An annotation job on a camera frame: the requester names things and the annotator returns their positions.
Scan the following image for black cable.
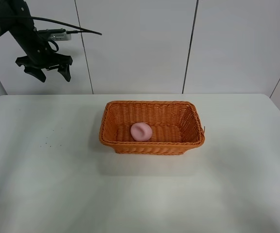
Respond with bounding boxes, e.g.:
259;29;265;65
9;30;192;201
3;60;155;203
0;15;103;36

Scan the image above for pink peach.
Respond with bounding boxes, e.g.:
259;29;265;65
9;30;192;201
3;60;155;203
130;122;153;142

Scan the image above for orange wicker basket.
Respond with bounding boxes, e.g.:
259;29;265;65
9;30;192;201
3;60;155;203
99;100;205;155

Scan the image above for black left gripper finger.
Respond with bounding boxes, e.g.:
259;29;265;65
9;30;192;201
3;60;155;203
57;64;71;82
24;67;46;83

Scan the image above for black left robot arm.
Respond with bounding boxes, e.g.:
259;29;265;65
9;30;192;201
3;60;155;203
0;0;73;82

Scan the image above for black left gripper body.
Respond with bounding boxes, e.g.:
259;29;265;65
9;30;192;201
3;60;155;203
9;19;72;70

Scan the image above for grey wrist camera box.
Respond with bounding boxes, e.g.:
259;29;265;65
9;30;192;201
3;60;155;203
37;29;71;41

